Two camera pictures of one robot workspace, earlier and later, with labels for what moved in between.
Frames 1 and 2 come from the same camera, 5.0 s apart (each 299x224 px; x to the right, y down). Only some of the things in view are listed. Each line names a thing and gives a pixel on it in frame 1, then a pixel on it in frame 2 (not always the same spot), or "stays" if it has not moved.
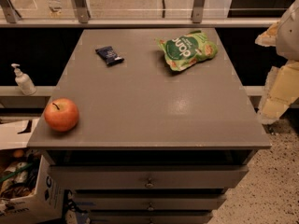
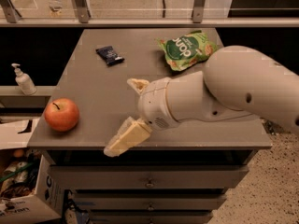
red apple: (62, 114) stays
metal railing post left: (7, 7) stays
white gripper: (289, 35) → (154, 103)
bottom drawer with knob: (149, 217) stays
